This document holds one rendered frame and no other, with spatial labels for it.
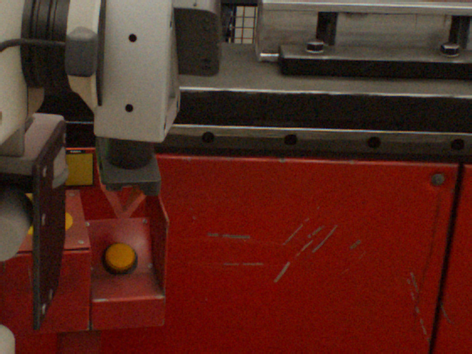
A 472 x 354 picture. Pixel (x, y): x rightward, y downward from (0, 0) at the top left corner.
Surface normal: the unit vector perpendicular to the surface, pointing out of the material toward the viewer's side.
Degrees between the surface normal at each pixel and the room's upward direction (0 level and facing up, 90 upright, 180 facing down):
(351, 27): 90
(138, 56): 82
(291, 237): 90
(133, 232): 35
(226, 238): 90
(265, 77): 0
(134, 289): 0
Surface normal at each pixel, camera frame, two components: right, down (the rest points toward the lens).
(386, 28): 0.03, 0.40
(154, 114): -0.12, 0.26
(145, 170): 0.09, -0.79
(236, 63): 0.04, -0.91
